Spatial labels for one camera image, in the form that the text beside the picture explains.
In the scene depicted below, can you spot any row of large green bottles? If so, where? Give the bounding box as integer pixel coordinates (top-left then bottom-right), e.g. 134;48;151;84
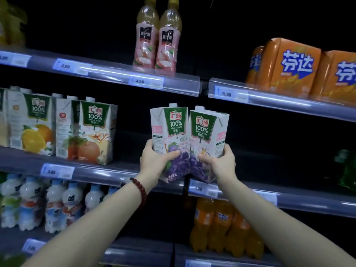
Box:
334;148;356;191

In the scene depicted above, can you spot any dark red bead bracelet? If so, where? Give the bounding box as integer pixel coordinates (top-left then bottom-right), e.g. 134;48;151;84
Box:
129;177;148;209

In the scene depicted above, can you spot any person's left forearm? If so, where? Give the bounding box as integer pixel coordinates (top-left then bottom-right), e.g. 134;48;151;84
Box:
22;179;152;267

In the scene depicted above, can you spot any row of white drink bottles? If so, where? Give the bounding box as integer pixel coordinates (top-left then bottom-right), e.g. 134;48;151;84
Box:
0;174;121;234

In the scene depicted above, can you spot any person's left hand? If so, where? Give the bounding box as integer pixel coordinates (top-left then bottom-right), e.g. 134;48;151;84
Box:
139;139;182;193

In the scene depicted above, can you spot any orange soda multipack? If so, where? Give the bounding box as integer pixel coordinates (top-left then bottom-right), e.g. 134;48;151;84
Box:
256;37;322;98
245;46;265;85
310;50;356;103

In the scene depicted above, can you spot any person's right forearm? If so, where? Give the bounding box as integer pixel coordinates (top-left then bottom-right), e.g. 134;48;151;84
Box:
217;175;356;267

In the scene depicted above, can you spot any pink label juice bottle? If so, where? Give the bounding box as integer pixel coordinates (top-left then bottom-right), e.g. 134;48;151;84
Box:
133;0;160;70
155;0;183;74

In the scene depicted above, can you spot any grape juice carton pair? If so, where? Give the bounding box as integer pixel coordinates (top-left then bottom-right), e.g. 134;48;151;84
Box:
150;103;191;184
189;105;230;184

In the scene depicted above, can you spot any person's right hand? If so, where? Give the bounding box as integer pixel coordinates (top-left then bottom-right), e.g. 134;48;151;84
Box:
198;144;237;190

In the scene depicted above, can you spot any row of yellow drink bottles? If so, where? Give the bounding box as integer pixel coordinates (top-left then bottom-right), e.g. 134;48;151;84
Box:
0;0;28;47

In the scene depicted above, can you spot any row of orange soda bottles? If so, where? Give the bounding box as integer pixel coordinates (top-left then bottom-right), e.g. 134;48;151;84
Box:
189;198;265;260

